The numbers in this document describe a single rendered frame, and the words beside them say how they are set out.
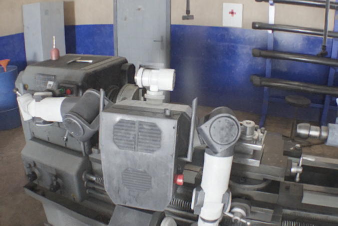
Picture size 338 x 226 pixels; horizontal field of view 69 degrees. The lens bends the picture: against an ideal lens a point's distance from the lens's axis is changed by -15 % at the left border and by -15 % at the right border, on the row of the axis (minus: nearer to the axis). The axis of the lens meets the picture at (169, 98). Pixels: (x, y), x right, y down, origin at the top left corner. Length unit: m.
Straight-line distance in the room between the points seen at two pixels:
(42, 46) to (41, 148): 3.28
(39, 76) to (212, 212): 1.27
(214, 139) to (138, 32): 4.28
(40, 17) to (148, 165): 4.40
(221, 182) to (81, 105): 0.50
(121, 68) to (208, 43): 2.89
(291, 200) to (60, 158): 1.32
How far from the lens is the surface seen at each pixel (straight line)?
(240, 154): 1.24
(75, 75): 1.58
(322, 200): 1.46
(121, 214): 0.91
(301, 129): 1.46
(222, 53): 4.53
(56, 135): 1.82
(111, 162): 0.77
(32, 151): 1.95
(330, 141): 1.48
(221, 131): 0.79
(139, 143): 0.72
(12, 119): 4.48
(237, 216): 1.19
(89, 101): 0.92
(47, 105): 1.04
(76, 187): 1.72
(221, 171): 0.87
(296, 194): 1.38
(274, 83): 4.03
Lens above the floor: 1.67
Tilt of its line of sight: 19 degrees down
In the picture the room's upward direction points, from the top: straight up
